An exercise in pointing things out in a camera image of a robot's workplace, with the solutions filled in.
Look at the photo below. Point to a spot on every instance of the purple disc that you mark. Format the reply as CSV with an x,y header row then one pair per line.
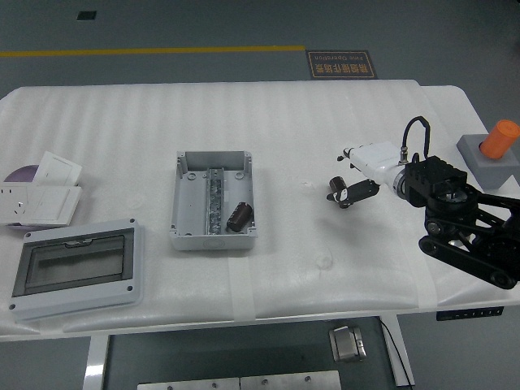
x,y
22,174

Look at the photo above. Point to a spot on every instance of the black floor sign orange text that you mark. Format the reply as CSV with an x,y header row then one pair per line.
x,y
341,65

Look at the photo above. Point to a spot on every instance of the black table control panel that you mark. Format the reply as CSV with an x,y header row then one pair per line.
x,y
467,314

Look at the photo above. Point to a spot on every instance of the grey metal plate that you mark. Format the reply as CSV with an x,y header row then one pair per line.
x,y
187,384

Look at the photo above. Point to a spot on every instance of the white wall switch panel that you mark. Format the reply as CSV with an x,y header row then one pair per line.
x,y
57,168
53,205

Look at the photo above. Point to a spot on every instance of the grey open junction box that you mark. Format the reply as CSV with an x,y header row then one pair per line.
x,y
191,203

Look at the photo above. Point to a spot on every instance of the grey block base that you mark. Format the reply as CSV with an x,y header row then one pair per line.
x,y
493,172

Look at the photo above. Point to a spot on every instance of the grey lid with clear window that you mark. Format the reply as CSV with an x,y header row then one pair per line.
x,y
81,300

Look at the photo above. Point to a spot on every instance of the white wall socket panel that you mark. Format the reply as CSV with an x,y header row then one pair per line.
x,y
14,201

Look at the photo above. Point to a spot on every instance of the metal mounting rail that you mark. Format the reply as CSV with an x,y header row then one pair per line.
x,y
215,203

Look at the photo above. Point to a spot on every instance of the white foam mat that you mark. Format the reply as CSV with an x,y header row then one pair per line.
x,y
284,122

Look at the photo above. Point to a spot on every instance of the white tape strip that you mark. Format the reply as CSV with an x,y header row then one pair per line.
x,y
241,292
427,284

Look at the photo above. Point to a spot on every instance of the orange cylinder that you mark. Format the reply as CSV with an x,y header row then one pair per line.
x,y
499,140

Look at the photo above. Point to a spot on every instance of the silver metal bracket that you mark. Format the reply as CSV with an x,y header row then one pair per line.
x,y
345,345

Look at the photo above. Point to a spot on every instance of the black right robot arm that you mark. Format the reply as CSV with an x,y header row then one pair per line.
x,y
438,178

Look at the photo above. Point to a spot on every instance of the dark brown cylindrical battery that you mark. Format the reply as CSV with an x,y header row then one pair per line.
x,y
239,215
336,183

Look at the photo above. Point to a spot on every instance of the white table leg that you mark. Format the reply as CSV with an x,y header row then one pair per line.
x,y
403,357
95,365

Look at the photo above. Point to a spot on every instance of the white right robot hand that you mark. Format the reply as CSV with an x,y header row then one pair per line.
x,y
375,160

